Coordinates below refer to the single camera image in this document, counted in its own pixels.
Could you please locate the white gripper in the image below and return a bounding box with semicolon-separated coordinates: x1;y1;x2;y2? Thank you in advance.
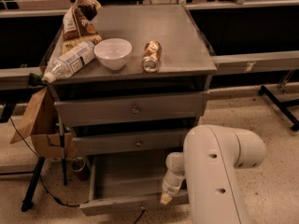
160;170;185;205

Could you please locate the grey bottom drawer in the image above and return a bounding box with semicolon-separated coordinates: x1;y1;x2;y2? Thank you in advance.
80;149;189;216

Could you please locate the grey drawer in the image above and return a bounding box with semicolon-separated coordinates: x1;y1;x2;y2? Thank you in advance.
73;129;189;156
54;91;209;127
80;149;189;216

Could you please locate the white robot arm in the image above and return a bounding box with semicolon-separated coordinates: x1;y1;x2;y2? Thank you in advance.
161;125;266;224

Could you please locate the grey middle drawer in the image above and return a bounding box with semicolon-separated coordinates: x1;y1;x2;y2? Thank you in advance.
73;129;189;156

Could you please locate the grey top drawer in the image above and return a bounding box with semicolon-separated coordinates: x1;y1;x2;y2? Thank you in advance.
54;91;209;127

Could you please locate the grey drawer cabinet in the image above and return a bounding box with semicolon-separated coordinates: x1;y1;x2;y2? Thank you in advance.
40;4;218;174

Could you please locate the dark cup on floor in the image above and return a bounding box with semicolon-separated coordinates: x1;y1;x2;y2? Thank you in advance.
71;157;90;181

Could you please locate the black tripod stand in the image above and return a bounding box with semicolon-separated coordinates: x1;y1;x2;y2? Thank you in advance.
21;119;67;212

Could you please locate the brown cardboard box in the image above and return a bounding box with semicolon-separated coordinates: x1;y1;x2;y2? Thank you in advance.
10;88;62;158

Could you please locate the lying drink can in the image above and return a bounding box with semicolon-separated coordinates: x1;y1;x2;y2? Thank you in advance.
141;41;162;73

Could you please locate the black stand base right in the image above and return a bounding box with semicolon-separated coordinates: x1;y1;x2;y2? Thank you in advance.
259;86;299;132

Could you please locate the white bowl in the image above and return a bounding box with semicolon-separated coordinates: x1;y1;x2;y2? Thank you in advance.
94;38;133;70

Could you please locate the clear plastic water bottle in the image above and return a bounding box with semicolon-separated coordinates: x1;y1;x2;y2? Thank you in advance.
42;41;95;83

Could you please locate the brown snack bag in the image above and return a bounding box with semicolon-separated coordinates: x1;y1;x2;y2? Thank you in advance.
62;0;102;53

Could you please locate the black floor cable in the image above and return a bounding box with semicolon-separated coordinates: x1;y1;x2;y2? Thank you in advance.
8;117;148;224

